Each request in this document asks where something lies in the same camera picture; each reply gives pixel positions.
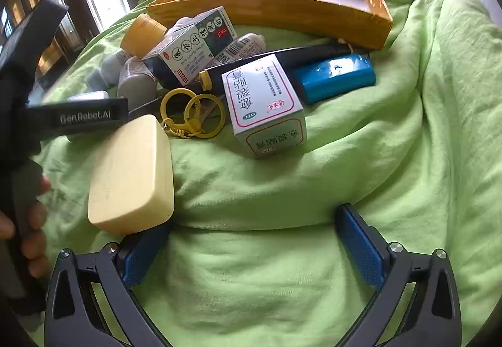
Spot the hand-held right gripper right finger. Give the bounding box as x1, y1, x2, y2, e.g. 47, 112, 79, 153
335, 204, 462, 347

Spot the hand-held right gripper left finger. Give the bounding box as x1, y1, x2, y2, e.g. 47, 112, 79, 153
44, 222, 173, 347

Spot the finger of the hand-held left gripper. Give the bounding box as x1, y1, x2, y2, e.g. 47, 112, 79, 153
27, 97, 129, 142

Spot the white cap bottle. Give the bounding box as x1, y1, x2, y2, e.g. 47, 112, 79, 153
85, 50, 130, 93

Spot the grey cap bottle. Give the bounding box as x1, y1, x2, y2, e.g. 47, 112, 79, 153
117, 56, 158, 110

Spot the black pen with purple end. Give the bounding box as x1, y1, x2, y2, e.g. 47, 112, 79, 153
127, 92, 226, 118

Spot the cream plastic case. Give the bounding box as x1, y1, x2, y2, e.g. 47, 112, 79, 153
87, 114, 175, 237

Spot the yellow cap bottle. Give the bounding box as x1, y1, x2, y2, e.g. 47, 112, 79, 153
120, 13, 197, 60

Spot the dark blue white medicine box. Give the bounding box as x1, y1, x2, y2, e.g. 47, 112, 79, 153
142, 6, 238, 87

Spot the blue battery pack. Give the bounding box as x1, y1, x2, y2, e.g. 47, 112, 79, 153
291, 53, 376, 105

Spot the white red-bordered medicine box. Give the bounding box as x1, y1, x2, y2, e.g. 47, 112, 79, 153
222, 54, 307, 160

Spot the black pen with yellow end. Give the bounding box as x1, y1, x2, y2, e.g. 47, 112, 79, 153
198, 42, 371, 92

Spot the yellow cardboard tray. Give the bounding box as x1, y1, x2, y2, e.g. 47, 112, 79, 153
146, 0, 393, 51

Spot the person's left hand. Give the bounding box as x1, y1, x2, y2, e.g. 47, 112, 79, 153
0, 176, 51, 279

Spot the green duvet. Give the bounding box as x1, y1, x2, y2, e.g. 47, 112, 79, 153
29, 0, 502, 347

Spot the gold framed partition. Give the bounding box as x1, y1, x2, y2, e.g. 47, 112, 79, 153
0, 0, 85, 77

